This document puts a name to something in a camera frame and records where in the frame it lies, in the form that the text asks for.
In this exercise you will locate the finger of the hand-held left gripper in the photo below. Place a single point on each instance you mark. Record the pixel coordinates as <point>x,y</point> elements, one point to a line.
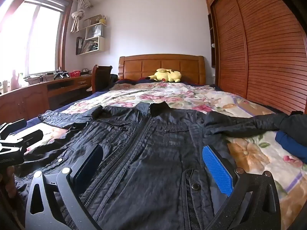
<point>33,136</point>
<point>14,125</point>

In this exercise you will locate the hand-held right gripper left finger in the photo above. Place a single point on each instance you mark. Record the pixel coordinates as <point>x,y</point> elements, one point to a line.
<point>92,163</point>

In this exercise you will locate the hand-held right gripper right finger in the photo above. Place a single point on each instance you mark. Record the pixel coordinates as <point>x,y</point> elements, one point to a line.
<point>215,167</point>

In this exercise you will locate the black jacket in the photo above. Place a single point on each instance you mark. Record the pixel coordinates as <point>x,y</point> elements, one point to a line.
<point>148,163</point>

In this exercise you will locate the person's left hand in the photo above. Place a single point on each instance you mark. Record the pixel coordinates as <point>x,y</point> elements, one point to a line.
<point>10,184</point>

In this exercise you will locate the wooden desk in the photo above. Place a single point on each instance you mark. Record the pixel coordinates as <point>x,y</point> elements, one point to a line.
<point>33,98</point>

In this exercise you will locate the pink bottle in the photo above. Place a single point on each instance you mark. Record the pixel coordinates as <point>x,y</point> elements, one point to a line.
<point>14,81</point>

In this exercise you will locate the black device on stand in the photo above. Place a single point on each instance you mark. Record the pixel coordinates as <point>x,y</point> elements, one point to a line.
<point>61,74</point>

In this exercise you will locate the red basket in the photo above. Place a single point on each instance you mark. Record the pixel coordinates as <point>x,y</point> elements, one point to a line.
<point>75,74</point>

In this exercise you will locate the floral blanket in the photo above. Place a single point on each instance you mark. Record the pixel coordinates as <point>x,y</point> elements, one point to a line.
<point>182,98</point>

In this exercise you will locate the blue folded garment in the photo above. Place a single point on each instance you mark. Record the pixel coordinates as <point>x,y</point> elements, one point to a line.
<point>290,143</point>

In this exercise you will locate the wooden chair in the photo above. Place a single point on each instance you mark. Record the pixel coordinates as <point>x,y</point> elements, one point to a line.
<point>100,76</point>

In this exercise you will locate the dark cloth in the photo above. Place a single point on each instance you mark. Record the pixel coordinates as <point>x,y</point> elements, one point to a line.
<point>114,78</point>

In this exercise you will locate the window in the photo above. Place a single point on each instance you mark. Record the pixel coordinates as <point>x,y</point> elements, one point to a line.
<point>43,40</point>

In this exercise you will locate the black folded garment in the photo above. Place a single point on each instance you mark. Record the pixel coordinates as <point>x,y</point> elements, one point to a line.
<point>297,122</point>

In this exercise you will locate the dark upright books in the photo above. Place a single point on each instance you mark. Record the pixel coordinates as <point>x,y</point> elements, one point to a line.
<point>79,45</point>

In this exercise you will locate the yellow plush toy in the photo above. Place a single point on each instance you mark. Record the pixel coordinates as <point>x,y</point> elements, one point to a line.
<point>168,76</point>

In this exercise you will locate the wooden headboard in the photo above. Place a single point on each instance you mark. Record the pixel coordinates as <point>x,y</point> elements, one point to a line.
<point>148,67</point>

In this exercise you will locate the grey paper bag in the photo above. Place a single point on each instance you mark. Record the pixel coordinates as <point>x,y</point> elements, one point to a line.
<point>96,30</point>

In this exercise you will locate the wooden slatted wardrobe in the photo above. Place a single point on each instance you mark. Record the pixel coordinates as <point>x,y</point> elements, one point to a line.
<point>263,52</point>

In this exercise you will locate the tied beige curtain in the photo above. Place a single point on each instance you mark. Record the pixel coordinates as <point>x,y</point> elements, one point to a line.
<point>78,16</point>

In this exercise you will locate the small yellow figure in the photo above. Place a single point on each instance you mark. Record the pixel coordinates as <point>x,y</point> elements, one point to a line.
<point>103,20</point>

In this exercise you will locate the white wall shelf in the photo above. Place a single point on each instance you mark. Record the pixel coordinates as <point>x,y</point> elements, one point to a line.
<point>102,44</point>

